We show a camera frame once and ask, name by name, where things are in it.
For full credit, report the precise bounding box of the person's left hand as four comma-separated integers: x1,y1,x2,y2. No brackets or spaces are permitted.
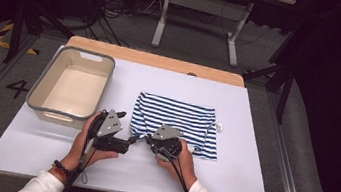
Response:
55,105,126,183

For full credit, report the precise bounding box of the black tripod stand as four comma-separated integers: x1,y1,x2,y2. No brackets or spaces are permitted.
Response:
3,0,79,73

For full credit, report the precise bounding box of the right hand-held gripper cable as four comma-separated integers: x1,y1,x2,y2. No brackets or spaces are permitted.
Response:
158,149,195,192

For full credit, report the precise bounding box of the wooden table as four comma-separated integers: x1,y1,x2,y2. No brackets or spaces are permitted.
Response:
62,34,249,88

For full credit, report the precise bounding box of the dark bead bracelet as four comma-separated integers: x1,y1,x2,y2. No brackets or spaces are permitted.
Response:
49,158,74,181

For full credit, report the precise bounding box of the blue white striped baby romper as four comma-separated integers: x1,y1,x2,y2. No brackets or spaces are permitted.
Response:
126,90,227,162

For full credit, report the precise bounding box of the left hand-held gripper cable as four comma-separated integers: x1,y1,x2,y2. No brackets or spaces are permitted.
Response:
58,141,99,192

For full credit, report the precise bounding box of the hand-held gripper cable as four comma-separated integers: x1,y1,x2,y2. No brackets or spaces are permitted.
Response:
158,149,195,192
58,141,99,192

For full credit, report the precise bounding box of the beige plastic basket grey rim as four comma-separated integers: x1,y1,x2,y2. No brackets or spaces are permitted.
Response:
21,39,118,134

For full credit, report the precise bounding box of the black metal stand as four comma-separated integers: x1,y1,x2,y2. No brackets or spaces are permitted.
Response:
235,19,303,126

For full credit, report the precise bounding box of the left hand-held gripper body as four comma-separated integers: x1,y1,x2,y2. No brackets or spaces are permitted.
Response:
84,106,136,156

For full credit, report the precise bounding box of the black floor cable bundle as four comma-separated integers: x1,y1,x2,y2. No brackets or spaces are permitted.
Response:
74,0,170,52

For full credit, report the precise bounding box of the white metal table frame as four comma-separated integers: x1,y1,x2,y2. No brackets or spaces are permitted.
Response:
148,0,297,76

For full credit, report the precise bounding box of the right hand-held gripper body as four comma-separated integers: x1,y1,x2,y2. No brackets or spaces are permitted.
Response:
145,123,186,165

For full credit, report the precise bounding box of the person's right hand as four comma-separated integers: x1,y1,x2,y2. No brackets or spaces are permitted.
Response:
151,134,204,191

